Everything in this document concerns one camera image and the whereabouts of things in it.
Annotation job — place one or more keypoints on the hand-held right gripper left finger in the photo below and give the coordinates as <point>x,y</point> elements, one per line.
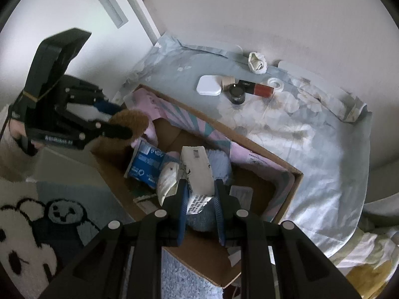
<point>182,215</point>

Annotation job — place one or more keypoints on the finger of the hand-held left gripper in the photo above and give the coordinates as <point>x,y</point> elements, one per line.
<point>106,106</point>
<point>115,130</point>

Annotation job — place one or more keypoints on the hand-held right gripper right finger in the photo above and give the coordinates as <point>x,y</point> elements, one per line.
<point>219,218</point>

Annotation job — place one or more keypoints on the brown plush toy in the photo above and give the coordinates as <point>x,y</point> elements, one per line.
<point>134,120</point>

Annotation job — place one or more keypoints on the pink plush toy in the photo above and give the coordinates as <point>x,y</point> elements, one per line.
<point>151,133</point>

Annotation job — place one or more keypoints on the white patterned pouch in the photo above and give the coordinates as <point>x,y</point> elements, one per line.
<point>168,180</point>

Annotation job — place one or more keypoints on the brown cardboard box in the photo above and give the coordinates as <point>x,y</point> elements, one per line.
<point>199,255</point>

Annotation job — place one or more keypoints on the white small carton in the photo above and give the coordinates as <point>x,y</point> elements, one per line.
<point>196,174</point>

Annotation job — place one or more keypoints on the blue packet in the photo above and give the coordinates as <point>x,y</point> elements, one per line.
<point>146,165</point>

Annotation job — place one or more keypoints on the person's left forearm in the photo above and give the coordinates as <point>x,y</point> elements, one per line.
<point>12,165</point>

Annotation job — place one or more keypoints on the person's left hand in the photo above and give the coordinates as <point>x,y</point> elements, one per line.
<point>15,130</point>

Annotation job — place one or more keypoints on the white paper label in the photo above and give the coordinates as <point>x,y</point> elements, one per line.
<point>241,194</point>

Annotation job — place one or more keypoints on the blue shaggy rug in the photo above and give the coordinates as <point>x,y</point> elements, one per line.
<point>184,277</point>

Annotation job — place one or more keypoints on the white door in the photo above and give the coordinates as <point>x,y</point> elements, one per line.
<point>78,9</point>

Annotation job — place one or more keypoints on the white rounded case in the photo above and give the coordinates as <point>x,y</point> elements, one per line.
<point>209,84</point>

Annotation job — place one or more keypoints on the light blue floral cloth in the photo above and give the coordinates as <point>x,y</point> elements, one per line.
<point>311,149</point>

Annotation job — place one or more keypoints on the panda rug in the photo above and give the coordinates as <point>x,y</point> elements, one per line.
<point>46,224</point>

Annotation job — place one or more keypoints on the black jar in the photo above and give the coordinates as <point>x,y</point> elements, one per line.
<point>237,95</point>

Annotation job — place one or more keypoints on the red black box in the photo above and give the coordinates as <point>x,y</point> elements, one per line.
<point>261,89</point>

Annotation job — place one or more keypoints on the white tape roll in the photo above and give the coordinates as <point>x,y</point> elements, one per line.
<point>276,83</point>

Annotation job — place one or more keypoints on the printed blanket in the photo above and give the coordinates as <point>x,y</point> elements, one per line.
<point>367,255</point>

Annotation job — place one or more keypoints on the white crumpled sock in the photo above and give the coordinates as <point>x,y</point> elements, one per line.
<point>257,62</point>

